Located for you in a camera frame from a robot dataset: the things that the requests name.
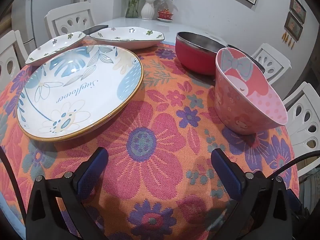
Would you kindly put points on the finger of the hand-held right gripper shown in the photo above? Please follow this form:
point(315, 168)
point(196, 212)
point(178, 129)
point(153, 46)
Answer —
point(296, 203)

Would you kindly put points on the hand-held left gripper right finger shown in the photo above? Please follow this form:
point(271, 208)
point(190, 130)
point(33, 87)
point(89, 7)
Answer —
point(226, 175)

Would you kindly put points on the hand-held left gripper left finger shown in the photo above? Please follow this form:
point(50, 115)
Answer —
point(92, 172)

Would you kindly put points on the pink cartoon bowl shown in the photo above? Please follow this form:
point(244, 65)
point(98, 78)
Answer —
point(237, 105)

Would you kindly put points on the large round blue-flower plate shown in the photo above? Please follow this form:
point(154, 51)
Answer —
point(75, 92)

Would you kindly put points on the red steel bowl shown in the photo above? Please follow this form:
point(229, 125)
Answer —
point(192, 57)

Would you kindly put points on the white green-flower angular plate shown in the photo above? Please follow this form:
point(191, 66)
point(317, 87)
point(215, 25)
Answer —
point(50, 48)
point(130, 36)

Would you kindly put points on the orange floral tablecloth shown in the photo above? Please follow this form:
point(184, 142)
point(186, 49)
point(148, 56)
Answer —
point(155, 142)

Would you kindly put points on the white dining chair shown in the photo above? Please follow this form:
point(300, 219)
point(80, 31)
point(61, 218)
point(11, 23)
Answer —
point(10, 55)
point(67, 17)
point(305, 100)
point(272, 60)

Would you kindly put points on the black smartphone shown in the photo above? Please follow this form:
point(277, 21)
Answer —
point(96, 28)

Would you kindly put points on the hanging yellow ornament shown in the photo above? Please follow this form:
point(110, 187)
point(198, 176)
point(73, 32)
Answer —
point(287, 40)

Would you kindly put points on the small framed flower picture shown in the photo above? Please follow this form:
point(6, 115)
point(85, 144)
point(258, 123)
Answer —
point(293, 26)
point(298, 8)

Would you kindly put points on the white refrigerator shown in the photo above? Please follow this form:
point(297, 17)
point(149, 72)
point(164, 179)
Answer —
point(37, 12)

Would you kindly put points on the white ribbed vase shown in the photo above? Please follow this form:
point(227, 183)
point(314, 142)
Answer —
point(147, 11)

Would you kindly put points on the red lidded teacup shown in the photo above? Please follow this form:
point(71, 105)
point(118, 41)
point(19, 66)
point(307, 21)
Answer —
point(165, 14)

